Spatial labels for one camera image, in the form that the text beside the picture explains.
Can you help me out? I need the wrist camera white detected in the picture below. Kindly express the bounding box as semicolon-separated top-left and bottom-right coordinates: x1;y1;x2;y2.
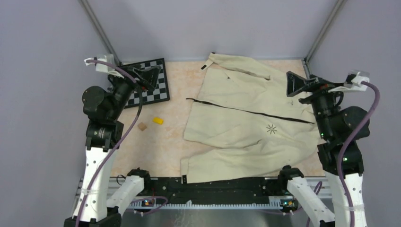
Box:
328;70;370;93
84;54;124;78

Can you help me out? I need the aluminium front rail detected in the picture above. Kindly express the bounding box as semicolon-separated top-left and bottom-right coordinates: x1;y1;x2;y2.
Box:
73;177;333;217

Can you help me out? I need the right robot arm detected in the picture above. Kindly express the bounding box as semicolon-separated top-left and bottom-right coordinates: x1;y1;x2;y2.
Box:
277;71;373;227

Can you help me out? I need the cream zip-up jacket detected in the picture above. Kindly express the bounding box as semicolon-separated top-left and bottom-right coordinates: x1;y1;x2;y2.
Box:
181;52;321;183

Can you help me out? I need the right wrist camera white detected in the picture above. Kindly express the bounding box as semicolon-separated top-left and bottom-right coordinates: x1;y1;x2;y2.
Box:
328;70;370;93

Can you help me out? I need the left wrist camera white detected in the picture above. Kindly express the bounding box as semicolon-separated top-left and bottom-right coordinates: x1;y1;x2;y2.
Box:
84;54;124;78

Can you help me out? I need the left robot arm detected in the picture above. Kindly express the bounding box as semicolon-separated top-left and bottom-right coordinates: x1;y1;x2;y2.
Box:
64;66;162;227

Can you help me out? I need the black and grey checkerboard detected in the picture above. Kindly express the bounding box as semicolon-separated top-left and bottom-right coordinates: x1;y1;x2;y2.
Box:
120;58;170;105

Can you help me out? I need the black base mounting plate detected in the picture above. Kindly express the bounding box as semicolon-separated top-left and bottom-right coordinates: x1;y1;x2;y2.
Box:
122;176;309;206

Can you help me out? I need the small wooden cube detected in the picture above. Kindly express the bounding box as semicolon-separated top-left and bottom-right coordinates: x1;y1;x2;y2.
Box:
137;122;147;131

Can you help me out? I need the yellow block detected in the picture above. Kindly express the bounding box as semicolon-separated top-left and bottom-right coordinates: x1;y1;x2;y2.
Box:
153;117;164;124

